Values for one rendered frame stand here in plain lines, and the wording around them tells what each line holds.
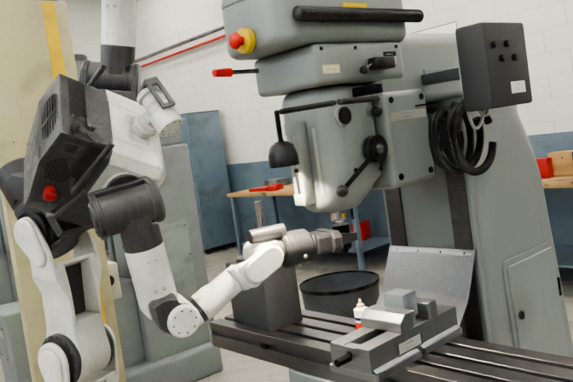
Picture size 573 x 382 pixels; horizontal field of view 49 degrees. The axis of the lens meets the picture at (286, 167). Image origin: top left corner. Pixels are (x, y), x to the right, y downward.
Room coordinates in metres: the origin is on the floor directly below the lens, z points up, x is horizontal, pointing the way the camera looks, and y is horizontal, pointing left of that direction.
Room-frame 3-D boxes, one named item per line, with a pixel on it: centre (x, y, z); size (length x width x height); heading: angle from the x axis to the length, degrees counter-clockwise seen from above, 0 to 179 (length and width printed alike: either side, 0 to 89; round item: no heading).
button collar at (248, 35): (1.52, 0.06, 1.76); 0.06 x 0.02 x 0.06; 40
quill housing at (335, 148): (1.67, -0.12, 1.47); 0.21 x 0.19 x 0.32; 40
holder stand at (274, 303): (1.93, 0.13, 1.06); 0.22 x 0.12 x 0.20; 34
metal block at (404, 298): (1.54, -0.23, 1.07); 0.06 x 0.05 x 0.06; 42
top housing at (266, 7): (1.68, -0.13, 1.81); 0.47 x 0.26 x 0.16; 130
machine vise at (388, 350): (1.52, -0.21, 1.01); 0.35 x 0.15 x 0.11; 132
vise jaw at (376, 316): (1.50, -0.19, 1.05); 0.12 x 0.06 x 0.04; 42
